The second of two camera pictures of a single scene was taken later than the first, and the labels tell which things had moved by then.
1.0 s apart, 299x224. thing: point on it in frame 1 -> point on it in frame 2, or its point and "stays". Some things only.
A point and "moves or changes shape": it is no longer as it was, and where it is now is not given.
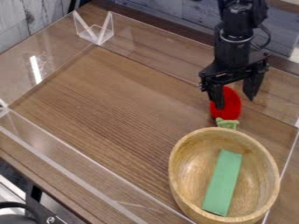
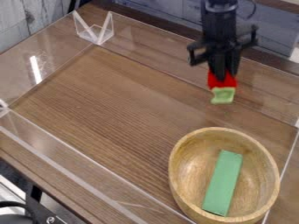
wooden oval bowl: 192,171 stays
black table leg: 33,199 stays
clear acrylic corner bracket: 97,34 stays
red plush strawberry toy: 232,109 moves or changes shape
